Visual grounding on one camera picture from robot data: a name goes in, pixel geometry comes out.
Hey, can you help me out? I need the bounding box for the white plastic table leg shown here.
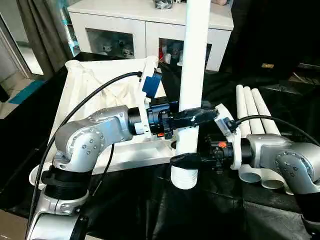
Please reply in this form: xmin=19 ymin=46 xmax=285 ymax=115
xmin=251 ymin=88 xmax=296 ymax=196
xmin=243 ymin=86 xmax=286 ymax=190
xmin=170 ymin=0 xmax=213 ymax=191
xmin=235 ymin=84 xmax=263 ymax=183

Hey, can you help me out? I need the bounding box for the black work mat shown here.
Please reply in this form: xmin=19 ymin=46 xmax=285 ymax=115
xmin=0 ymin=50 xmax=320 ymax=240

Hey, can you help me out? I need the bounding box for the white upturned plastic table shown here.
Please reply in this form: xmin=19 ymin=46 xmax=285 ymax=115
xmin=30 ymin=59 xmax=178 ymax=190

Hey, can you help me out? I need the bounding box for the white glass-door cabinet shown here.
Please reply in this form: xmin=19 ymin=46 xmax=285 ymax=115
xmin=67 ymin=0 xmax=235 ymax=72

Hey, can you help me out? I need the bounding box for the grey crumpled object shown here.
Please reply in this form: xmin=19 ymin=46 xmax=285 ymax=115
xmin=154 ymin=0 xmax=176 ymax=10

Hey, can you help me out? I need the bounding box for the black case with yellow label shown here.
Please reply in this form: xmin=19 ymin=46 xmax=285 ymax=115
xmin=227 ymin=0 xmax=320 ymax=81

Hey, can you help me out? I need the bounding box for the teal floor mat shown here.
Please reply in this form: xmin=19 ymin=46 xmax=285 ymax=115
xmin=7 ymin=79 xmax=47 ymax=105

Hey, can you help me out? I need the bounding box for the grey curtain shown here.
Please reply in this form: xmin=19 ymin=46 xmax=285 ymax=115
xmin=17 ymin=0 xmax=76 ymax=76

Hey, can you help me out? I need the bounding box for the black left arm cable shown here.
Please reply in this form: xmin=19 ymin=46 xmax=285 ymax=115
xmin=27 ymin=71 xmax=143 ymax=240

